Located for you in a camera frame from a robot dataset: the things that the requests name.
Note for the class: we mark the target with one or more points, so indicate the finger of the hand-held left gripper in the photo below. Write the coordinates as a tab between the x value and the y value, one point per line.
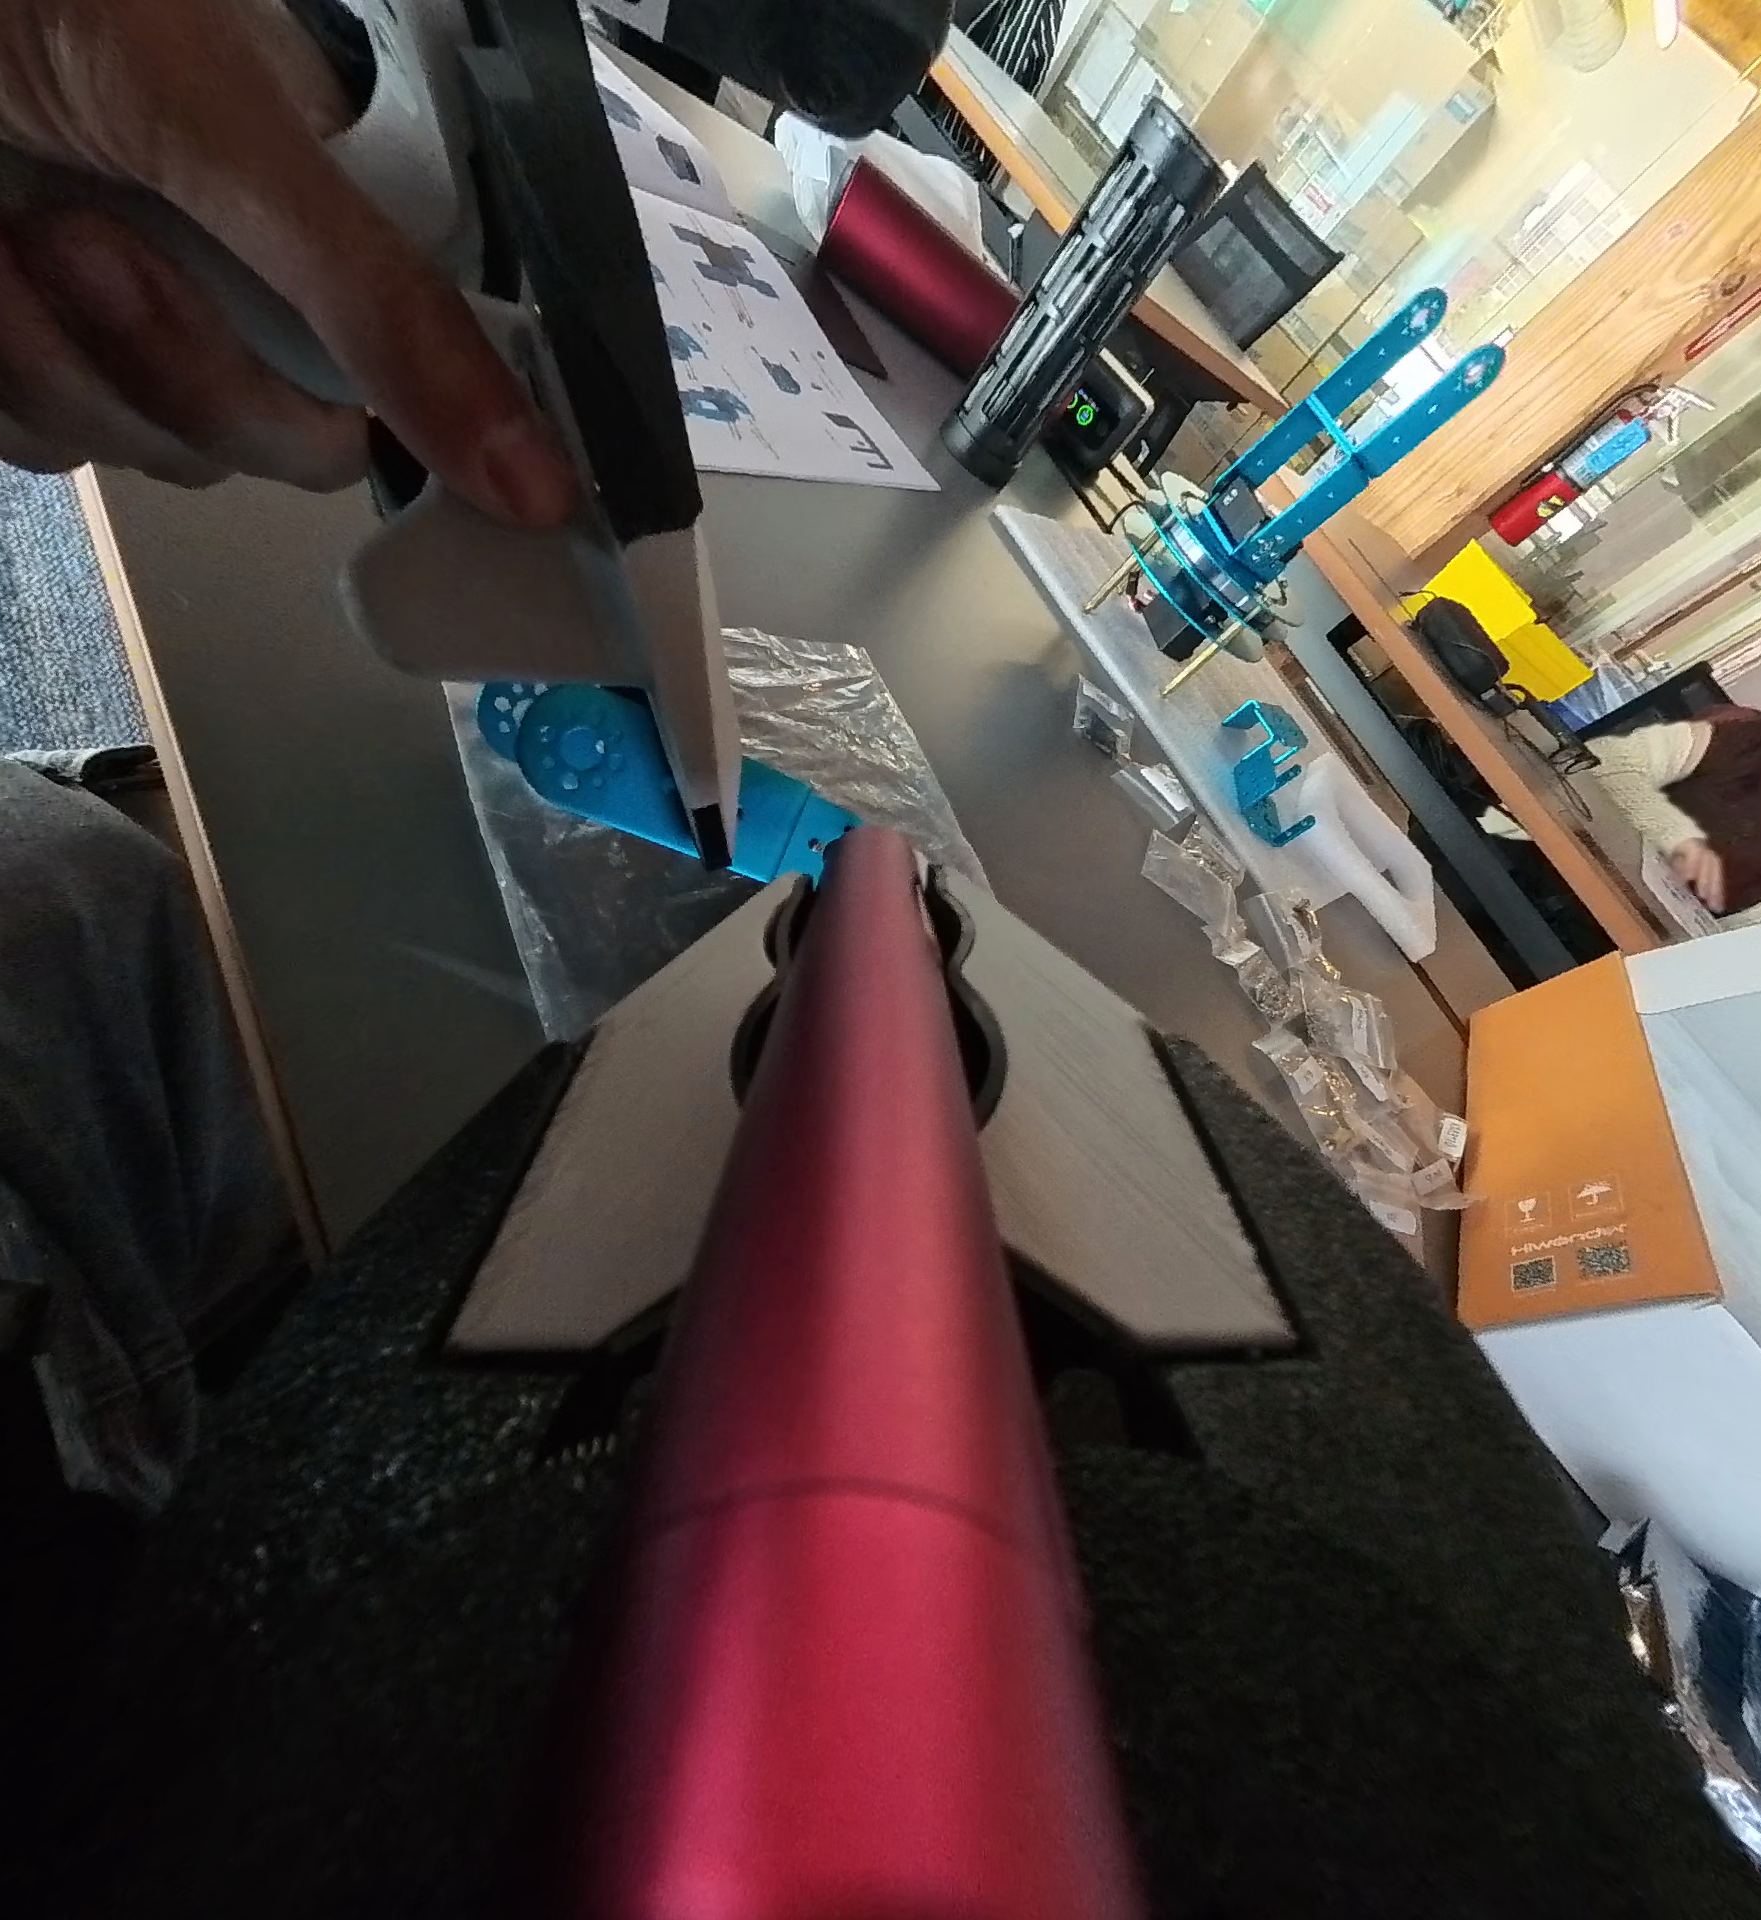
491	600
685	661

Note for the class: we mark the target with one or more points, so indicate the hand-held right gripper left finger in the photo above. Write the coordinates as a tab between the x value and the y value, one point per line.
597	1201

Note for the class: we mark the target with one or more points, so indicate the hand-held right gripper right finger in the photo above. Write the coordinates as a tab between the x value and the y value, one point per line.
1121	1185

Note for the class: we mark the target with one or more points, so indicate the blue metal servo bracket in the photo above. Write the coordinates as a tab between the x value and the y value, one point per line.
597	766

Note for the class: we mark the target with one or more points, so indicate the red electric screwdriver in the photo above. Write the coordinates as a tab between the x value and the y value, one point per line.
866	1349

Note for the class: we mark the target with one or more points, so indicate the blue hobby robot arm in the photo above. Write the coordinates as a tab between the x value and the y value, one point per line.
1300	480

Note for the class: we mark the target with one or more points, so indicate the grey desk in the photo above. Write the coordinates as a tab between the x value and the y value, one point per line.
897	569

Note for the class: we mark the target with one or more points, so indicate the wooden top desk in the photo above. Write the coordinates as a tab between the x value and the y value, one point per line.
1037	168
1601	863

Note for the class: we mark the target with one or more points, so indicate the person's left hand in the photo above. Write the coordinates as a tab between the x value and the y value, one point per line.
431	376

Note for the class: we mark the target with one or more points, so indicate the large clear plastic bag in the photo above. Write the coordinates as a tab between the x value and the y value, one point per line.
820	705

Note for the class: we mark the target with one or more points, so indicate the printed instruction sheet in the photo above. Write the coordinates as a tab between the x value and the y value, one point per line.
775	376

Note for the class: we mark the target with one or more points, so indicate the group of small screw bags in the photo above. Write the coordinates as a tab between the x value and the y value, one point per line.
1330	1049

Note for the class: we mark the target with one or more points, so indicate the white crumpled bag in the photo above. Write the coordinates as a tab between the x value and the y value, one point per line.
813	167

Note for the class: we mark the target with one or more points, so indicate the red metal cylinder case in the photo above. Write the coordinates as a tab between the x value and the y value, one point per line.
910	249

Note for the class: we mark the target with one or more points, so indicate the white foam sheet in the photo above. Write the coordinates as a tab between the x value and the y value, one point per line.
1090	569

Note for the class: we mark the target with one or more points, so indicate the orange and white cardboard box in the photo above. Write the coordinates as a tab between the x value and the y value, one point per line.
1571	1140

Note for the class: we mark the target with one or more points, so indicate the black perforated cylinder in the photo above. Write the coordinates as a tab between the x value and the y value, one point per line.
1077	302

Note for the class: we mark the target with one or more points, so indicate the black charger with green displays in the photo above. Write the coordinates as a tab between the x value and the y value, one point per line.
1106	413

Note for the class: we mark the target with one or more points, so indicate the person's grey trousers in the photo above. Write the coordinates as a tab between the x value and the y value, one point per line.
56	975

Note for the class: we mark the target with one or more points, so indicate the black bag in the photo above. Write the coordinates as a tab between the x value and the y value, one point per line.
1458	653

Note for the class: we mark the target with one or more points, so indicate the black mesh chair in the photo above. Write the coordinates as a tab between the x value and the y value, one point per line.
1256	254

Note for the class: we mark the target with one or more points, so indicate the yellow bin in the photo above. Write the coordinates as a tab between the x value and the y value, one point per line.
1496	578

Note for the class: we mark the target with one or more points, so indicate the silver foil bag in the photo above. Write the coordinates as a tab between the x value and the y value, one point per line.
1750	1680

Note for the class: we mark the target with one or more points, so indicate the red fire extinguisher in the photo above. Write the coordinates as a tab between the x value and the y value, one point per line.
1540	503

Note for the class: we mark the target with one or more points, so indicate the blue double bracket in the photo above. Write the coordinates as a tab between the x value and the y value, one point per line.
1270	781

